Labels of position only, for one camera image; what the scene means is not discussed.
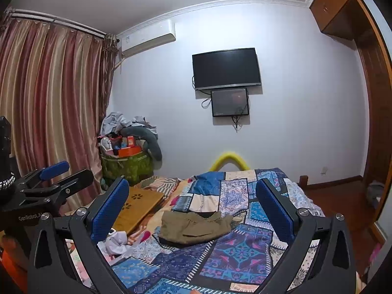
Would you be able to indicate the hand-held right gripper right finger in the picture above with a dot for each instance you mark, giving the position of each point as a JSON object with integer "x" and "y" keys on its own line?
{"x": 275, "y": 211}

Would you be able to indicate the curtain rod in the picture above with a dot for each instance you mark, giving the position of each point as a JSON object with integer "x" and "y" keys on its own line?
{"x": 61, "y": 23}

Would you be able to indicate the large wall television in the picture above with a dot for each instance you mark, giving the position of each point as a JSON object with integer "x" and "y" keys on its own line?
{"x": 226, "y": 67}

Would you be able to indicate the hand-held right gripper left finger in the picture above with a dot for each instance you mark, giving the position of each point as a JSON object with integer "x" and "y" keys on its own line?
{"x": 107, "y": 211}

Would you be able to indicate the orange box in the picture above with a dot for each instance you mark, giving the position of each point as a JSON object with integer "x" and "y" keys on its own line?
{"x": 128, "y": 152}

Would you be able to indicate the orange cloth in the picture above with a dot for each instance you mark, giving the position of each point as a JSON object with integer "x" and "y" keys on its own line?
{"x": 9, "y": 269}

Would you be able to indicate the pink striped curtain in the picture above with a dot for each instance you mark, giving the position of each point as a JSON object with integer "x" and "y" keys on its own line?
{"x": 55, "y": 98}

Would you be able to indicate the khaki pants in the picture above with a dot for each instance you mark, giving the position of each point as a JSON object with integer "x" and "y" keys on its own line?
{"x": 196, "y": 226}

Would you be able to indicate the wooden lap tray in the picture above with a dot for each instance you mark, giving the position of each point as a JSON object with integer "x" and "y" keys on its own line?
{"x": 137, "y": 208}

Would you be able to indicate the wooden wardrobe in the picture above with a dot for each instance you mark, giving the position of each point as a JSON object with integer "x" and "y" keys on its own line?
{"x": 333, "y": 3}

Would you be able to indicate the grey bag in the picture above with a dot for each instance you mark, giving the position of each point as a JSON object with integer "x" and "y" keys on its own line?
{"x": 376, "y": 194}

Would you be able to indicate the white air conditioner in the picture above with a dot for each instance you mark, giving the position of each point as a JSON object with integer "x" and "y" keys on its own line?
{"x": 147, "y": 38}

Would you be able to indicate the grey long pillow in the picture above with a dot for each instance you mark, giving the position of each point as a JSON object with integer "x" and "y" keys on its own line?
{"x": 153, "y": 147}

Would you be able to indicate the small wall monitor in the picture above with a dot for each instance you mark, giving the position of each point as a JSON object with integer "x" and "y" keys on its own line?
{"x": 229, "y": 102}

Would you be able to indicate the blue patchwork quilt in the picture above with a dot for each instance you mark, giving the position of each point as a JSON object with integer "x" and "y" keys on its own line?
{"x": 239, "y": 251}

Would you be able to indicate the green storage box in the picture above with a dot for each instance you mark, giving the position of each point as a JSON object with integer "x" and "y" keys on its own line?
{"x": 125, "y": 168}

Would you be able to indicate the yellow curved foam tube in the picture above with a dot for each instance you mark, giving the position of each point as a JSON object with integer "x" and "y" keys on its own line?
{"x": 228, "y": 157}

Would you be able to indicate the pink slipper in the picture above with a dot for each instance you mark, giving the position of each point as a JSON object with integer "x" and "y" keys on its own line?
{"x": 375, "y": 252}

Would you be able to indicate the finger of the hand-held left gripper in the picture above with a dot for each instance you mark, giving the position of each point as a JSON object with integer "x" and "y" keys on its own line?
{"x": 76, "y": 182}
{"x": 55, "y": 169}

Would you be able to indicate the pile of grey clothes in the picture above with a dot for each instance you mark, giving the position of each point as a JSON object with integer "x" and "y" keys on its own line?
{"x": 116, "y": 121}

